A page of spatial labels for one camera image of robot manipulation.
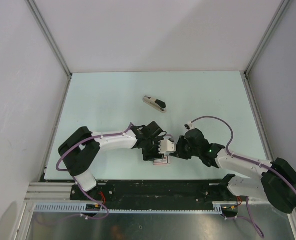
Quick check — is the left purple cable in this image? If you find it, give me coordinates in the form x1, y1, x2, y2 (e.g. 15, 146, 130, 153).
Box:
56, 121, 168, 221

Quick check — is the beige black stapler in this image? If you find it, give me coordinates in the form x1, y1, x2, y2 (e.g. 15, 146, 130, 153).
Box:
143, 95, 166, 113

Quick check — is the white slotted cable duct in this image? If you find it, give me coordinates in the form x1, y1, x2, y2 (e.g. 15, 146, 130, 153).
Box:
34, 201, 238, 215

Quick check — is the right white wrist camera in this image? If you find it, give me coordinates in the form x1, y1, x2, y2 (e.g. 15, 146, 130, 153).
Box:
184, 122, 195, 131

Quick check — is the staple box with staples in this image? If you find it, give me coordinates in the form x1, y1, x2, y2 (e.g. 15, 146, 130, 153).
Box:
153, 156, 171, 165

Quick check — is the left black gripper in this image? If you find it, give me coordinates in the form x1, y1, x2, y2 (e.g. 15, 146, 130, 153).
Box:
142, 137, 164, 162

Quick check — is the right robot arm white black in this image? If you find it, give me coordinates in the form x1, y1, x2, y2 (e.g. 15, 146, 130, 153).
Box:
172, 128, 296, 214

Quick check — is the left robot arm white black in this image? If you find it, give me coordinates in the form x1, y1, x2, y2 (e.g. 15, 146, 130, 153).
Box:
56, 121, 175, 200

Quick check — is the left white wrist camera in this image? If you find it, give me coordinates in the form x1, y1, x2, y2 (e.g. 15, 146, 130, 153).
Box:
158, 139, 176, 154

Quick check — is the aluminium frame rail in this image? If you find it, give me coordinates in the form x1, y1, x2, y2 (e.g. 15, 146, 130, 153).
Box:
24, 182, 73, 202

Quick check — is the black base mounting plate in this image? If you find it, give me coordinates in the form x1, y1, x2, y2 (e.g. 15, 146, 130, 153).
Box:
70, 175, 238, 212

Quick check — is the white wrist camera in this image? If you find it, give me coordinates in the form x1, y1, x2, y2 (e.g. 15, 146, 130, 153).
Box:
184, 122, 195, 131
158, 139, 176, 154

